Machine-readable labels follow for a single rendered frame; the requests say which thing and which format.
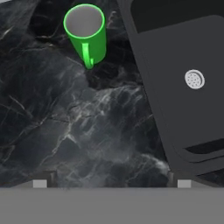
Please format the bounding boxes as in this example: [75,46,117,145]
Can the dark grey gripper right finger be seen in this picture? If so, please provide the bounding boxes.
[167,171,217,189]

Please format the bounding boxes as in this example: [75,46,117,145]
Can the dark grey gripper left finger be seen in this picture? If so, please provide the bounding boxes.
[17,170,59,189]

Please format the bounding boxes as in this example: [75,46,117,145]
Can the dark grey sink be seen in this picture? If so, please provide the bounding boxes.
[116,0,224,177]

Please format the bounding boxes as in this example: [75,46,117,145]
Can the green mug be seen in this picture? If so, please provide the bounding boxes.
[63,3,107,70]

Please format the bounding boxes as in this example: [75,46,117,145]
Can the silver sink drain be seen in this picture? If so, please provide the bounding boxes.
[184,69,206,90]

